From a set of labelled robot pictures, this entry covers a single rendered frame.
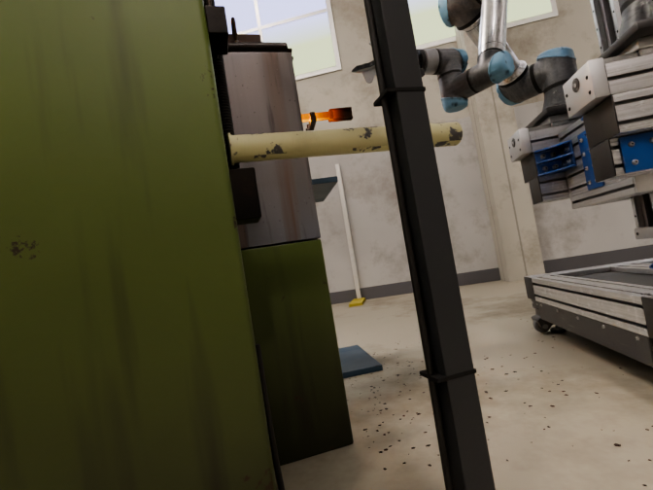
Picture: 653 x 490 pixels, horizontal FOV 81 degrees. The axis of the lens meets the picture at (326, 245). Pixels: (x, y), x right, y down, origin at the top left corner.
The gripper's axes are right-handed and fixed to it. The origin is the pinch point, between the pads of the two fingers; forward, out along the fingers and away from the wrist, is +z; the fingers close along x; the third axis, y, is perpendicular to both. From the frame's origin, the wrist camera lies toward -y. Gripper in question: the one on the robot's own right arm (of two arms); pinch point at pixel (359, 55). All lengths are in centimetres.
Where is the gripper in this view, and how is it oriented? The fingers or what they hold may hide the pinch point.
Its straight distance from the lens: 126.4
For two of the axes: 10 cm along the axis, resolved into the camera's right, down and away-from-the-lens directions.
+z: -9.5, 1.4, -2.8
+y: 1.6, 9.9, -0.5
